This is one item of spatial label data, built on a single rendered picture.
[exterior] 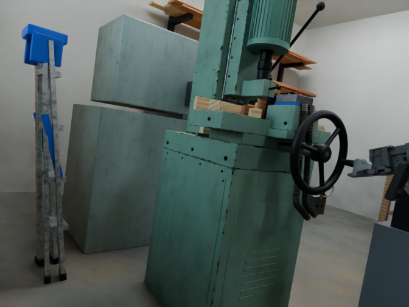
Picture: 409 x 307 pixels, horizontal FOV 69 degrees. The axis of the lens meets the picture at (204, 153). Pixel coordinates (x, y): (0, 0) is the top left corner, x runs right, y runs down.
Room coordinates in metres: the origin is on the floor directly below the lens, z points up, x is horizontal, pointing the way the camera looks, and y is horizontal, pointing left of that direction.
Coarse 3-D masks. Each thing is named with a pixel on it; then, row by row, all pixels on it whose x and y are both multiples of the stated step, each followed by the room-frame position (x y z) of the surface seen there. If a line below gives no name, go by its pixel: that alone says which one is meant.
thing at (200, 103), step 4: (196, 96) 1.14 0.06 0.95; (196, 100) 1.14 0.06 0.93; (200, 100) 1.14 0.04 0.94; (204, 100) 1.15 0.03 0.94; (208, 100) 1.16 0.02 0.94; (196, 104) 1.13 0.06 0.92; (200, 104) 1.14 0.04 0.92; (204, 104) 1.15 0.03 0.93; (208, 104) 1.16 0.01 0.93; (228, 104) 1.21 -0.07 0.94; (232, 104) 1.23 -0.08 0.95; (196, 108) 1.13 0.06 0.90; (200, 108) 1.14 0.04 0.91; (204, 108) 1.15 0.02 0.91; (208, 108) 1.16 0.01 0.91
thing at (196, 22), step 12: (180, 0) 3.00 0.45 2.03; (168, 12) 3.34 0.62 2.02; (180, 12) 3.23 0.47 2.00; (192, 12) 3.18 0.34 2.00; (168, 24) 3.51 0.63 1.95; (192, 24) 3.54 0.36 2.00; (288, 60) 4.45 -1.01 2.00; (300, 60) 4.36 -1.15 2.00; (312, 60) 4.39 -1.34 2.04; (276, 84) 3.97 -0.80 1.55; (312, 96) 4.51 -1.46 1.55
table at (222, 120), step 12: (192, 120) 1.14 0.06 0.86; (204, 120) 1.07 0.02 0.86; (216, 120) 1.01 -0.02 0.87; (228, 120) 1.00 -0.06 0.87; (240, 120) 1.03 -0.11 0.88; (252, 120) 1.06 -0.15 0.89; (264, 120) 1.09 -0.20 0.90; (252, 132) 1.06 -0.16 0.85; (264, 132) 1.10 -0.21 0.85; (276, 132) 1.06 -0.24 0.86; (288, 132) 1.03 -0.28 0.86; (324, 132) 1.29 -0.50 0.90
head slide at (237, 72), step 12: (252, 0) 1.33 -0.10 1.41; (240, 12) 1.36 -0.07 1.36; (240, 24) 1.35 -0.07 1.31; (240, 36) 1.34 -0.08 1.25; (240, 48) 1.33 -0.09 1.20; (240, 60) 1.32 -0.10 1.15; (252, 60) 1.36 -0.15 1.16; (228, 72) 1.38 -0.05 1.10; (240, 72) 1.33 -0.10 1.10; (252, 72) 1.37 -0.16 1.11; (228, 84) 1.37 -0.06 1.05; (240, 84) 1.34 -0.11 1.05; (240, 96) 1.35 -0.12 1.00
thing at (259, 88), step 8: (248, 80) 1.31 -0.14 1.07; (256, 80) 1.27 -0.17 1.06; (264, 80) 1.23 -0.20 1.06; (248, 88) 1.30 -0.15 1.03; (256, 88) 1.26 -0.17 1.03; (264, 88) 1.23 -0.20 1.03; (248, 96) 1.31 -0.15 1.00; (256, 96) 1.27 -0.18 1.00; (264, 96) 1.24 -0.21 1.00; (272, 96) 1.26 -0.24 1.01
